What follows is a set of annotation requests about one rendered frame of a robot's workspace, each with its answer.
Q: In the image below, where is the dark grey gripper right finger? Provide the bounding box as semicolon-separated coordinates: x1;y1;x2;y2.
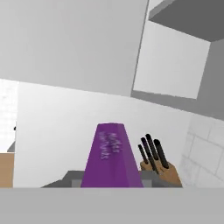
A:
138;170;184;188

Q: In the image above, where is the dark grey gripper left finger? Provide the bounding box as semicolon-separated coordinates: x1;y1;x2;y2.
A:
41;170;88;188

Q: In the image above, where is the purple cereal box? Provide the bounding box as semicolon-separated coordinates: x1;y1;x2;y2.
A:
80;122;144;188

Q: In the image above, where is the brown wooden knife block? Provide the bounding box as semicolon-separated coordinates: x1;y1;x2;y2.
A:
139;158;183;187

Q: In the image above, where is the brown wooden panel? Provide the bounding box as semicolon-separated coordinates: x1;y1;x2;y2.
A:
0;152;15;188

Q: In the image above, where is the black knife handle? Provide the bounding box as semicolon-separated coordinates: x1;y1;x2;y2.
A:
153;138;171;171
145;133;160;162
137;143;151;165
140;136;159;175

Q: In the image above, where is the white wall cabinet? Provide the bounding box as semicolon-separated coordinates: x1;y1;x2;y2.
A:
131;0;224;121

